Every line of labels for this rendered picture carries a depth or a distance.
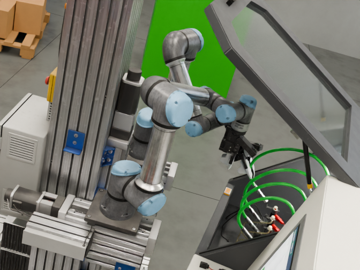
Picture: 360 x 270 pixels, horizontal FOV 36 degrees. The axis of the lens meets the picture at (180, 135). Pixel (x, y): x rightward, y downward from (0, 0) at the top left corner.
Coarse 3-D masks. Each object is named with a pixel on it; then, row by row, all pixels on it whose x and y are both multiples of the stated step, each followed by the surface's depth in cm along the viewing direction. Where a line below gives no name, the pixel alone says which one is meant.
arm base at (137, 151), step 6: (132, 138) 271; (132, 144) 270; (138, 144) 268; (144, 144) 267; (132, 150) 270; (138, 150) 268; (144, 150) 268; (132, 156) 270; (138, 156) 269; (144, 156) 269
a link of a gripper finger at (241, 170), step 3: (240, 162) 250; (246, 162) 247; (243, 165) 249; (249, 165) 249; (240, 168) 250; (243, 168) 249; (249, 168) 248; (240, 171) 250; (243, 171) 249; (246, 171) 248; (249, 171) 248; (249, 174) 248; (249, 177) 249
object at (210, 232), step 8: (224, 200) 273; (216, 208) 266; (224, 208) 268; (216, 216) 260; (208, 224) 253; (216, 224) 255; (208, 232) 248; (208, 240) 244; (200, 248) 238; (208, 248) 255
